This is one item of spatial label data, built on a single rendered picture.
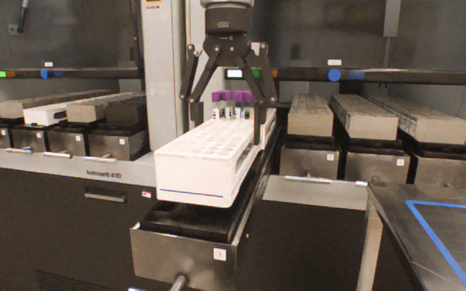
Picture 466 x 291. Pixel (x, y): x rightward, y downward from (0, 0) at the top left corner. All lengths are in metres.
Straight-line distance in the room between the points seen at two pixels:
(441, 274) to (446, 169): 0.46
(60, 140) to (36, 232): 0.39
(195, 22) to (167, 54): 0.12
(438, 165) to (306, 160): 0.29
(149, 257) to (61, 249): 0.82
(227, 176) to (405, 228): 0.22
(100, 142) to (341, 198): 0.67
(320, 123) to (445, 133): 0.29
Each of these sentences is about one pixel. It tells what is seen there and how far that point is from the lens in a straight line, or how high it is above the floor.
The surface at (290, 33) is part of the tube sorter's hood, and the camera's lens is 0.75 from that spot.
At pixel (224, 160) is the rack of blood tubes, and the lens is 0.33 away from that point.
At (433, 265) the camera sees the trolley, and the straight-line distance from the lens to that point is 0.35.
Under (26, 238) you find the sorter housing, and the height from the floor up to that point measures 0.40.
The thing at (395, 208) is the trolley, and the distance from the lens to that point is 0.44.
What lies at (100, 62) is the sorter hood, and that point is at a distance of 0.95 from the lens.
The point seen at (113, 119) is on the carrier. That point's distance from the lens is 0.95.
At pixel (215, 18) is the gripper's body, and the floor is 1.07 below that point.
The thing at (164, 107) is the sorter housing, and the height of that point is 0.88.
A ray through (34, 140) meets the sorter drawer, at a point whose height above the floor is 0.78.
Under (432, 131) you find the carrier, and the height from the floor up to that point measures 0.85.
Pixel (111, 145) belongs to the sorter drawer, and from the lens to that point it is 0.87.
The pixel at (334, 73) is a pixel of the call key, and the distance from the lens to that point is 0.73.
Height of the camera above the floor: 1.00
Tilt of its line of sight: 14 degrees down
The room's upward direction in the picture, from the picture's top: straight up
